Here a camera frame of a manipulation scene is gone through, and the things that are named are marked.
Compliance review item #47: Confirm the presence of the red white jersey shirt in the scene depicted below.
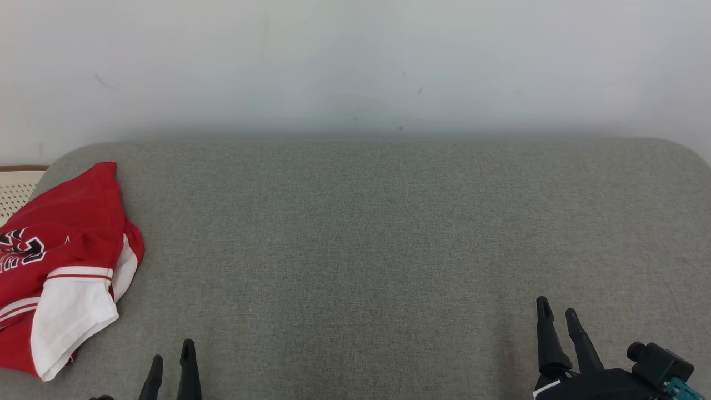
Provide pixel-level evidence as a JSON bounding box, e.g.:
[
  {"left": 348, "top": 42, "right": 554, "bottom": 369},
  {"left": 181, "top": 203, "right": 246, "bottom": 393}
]
[{"left": 0, "top": 162, "right": 145, "bottom": 382}]

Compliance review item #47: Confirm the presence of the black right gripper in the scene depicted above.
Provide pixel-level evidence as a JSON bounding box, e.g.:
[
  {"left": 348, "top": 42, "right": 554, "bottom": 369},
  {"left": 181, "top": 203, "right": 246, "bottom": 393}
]
[{"left": 533, "top": 296, "right": 662, "bottom": 400}]

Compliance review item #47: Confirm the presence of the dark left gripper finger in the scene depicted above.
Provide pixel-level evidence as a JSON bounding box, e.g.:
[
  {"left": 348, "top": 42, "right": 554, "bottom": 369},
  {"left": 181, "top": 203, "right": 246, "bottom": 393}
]
[
  {"left": 139, "top": 355, "right": 163, "bottom": 400},
  {"left": 177, "top": 339, "right": 202, "bottom": 400}
]

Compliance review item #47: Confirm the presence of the cream perforated laundry basket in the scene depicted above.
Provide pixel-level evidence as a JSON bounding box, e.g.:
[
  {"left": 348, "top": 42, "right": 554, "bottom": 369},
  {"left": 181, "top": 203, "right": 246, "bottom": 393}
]
[{"left": 0, "top": 165, "right": 49, "bottom": 226}]

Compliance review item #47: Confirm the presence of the teal cable connector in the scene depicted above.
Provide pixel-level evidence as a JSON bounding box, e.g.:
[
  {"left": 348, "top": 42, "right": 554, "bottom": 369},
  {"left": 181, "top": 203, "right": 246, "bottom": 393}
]
[{"left": 664, "top": 378, "right": 706, "bottom": 400}]

